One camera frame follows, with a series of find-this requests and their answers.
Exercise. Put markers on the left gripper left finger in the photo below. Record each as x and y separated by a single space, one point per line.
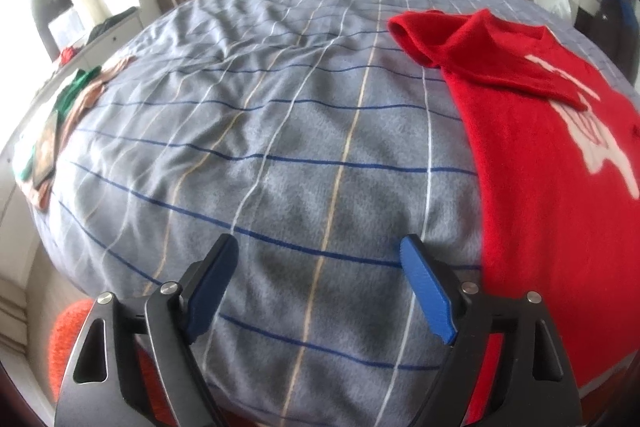
103 383

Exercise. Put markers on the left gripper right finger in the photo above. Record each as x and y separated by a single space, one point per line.
505 366

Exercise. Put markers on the red knit sweater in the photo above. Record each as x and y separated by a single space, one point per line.
556 151

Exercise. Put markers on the green and tan clothes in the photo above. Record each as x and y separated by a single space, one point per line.
38 148

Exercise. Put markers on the dark clothes on cabinet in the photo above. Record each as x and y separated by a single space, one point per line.
110 22

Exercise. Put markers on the orange fluffy rug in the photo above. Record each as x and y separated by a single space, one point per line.
66 329

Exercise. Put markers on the white low cabinet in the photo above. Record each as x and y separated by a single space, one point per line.
86 56

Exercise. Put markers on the grey plaid bed cover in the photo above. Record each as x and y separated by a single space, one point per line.
301 128

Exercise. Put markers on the black blue jacket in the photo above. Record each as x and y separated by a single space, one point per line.
614 29

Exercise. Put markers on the white plastic bag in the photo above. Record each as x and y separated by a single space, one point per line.
559 8

